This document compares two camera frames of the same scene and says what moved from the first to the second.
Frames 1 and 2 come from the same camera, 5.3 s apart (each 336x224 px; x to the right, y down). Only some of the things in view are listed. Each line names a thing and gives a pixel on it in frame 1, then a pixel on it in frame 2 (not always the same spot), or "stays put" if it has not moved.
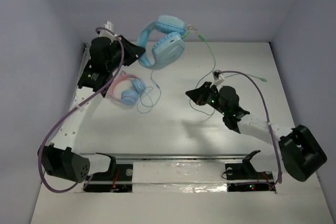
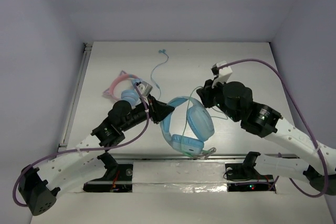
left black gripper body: x=125 y=50 to x=153 y=107
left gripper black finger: x=131 y=52 to x=157 y=110
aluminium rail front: x=165 y=157 stays put
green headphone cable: x=210 y=73 to x=207 y=153
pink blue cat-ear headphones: x=129 y=97 stays put
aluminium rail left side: x=85 y=57 stays put
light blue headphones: x=162 y=40 to x=201 y=124
